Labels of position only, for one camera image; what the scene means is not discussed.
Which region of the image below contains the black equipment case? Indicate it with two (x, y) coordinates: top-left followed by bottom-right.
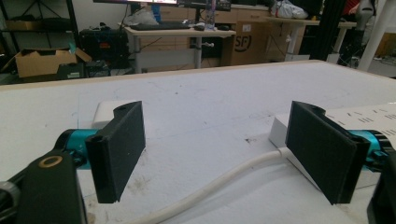
(78, 27), (131, 70)

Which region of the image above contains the open cardboard box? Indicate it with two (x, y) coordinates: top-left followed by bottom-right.
(2, 47), (93, 79)

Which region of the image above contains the crumpled grey plastic bag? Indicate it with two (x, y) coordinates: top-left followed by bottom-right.
(123, 9), (160, 27)

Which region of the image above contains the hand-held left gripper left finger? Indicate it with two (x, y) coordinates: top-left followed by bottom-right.
(85, 100), (147, 204)

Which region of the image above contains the wooden desk with grey legs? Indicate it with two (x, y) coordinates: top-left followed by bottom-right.
(123, 25), (237, 75)

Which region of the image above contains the clear water bottle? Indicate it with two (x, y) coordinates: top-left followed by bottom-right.
(205, 0), (218, 32)

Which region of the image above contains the white plastic bag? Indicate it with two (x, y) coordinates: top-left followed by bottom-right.
(270, 0), (309, 21)

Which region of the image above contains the tall printed cardboard box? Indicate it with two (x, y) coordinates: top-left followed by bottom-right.
(231, 20), (273, 66)

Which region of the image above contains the black metal shelf rack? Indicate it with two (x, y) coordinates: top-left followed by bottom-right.
(0, 0), (80, 63)

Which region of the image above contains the white power cable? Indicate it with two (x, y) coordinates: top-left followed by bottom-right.
(122, 147), (292, 224)

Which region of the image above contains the black metal stand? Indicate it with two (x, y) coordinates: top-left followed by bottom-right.
(309, 0), (345, 61)

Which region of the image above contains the wooden desk with white legs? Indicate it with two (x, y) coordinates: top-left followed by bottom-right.
(265, 16), (358, 64)

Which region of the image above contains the white slanted pole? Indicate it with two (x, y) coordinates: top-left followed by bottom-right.
(357, 0), (396, 72)

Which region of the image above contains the white plastic block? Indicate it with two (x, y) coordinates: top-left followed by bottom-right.
(92, 100), (139, 131)

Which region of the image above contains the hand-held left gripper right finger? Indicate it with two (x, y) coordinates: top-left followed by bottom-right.
(285, 100), (372, 205)

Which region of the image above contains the black keyboard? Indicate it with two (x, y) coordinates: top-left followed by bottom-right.
(130, 21), (189, 32)

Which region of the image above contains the white power strip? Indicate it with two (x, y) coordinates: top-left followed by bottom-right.
(268, 102), (396, 191)

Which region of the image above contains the black box with green label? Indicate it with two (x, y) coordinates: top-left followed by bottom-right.
(56, 63), (86, 80)

